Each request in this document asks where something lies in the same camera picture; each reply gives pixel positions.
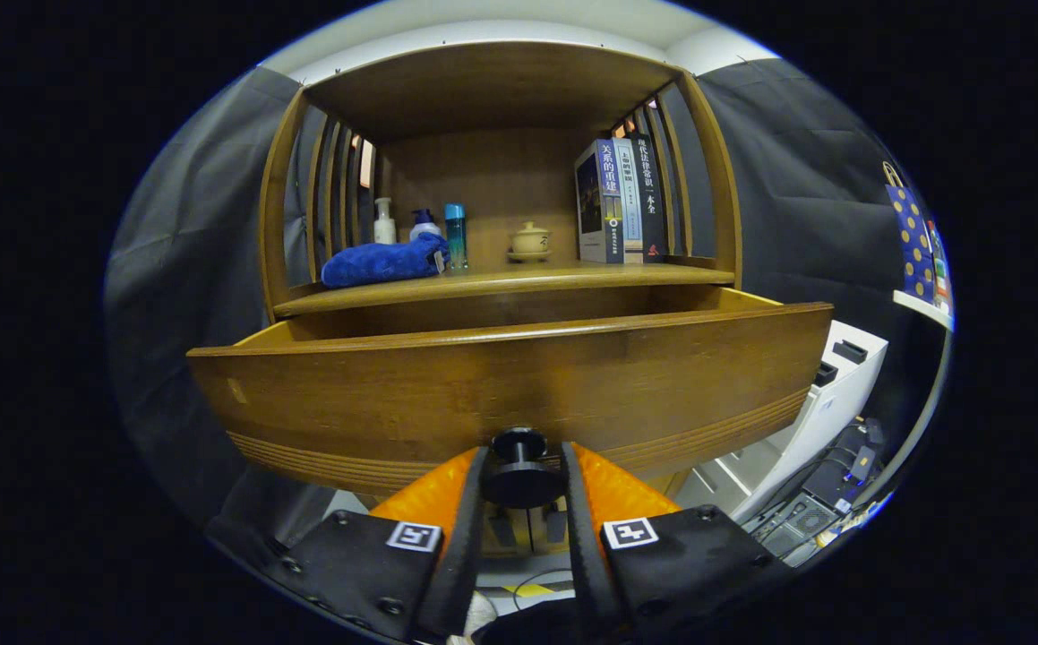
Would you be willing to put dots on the beige lidded teacup with saucer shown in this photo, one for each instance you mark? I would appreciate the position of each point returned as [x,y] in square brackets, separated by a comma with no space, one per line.
[529,242]

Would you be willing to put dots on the brown wooden drawer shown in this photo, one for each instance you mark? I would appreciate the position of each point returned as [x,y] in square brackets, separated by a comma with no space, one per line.
[483,394]

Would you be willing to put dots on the blue folded towel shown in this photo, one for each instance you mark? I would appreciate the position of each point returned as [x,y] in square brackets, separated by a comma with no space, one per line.
[375,264]

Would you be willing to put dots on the white shoe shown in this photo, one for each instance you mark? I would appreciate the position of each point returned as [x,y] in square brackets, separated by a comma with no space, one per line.
[483,618]

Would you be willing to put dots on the blue dotted gift bag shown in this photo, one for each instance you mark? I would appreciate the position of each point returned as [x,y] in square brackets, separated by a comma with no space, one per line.
[913,242]

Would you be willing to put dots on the white round side table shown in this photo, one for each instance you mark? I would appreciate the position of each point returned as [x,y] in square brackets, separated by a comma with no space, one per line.
[922,309]

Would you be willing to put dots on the teal blue bottle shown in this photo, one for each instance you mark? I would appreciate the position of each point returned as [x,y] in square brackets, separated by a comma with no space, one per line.
[456,237]

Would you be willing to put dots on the book with blue spine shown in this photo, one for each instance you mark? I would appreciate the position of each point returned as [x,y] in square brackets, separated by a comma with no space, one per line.
[608,206]

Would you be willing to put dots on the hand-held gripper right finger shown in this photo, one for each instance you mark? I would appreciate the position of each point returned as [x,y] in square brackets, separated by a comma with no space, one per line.
[586,555]

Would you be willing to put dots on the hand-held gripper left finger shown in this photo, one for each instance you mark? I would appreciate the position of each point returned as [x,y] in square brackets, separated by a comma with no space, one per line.
[465,555]

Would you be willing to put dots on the wooden countertop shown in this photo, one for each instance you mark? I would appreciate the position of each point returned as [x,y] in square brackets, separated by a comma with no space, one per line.
[518,273]

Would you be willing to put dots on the white box unit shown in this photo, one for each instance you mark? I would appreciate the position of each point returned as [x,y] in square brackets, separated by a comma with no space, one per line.
[832,403]

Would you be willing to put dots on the brown wooden cabinet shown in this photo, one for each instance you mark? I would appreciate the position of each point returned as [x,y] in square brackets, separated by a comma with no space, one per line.
[492,170]

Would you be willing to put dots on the black drawer knob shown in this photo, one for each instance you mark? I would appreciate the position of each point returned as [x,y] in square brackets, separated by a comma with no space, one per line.
[521,484]

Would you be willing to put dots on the book with pale spine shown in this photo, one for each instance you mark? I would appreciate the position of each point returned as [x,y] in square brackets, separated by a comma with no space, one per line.
[630,206]

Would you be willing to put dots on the book with black spine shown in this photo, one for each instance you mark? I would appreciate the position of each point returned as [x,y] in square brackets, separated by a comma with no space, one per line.
[650,197]

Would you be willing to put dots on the white pump bottle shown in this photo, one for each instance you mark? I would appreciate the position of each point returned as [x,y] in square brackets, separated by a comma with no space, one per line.
[384,231]

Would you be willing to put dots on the black backdrop cloth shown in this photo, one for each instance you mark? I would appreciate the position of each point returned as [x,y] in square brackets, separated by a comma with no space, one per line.
[805,197]

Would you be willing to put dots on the white bottle with blue cap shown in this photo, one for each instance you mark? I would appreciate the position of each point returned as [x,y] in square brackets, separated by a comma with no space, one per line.
[424,228]

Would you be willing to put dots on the clear bottle with red cap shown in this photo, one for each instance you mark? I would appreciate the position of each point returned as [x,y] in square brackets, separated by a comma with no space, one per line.
[939,269]

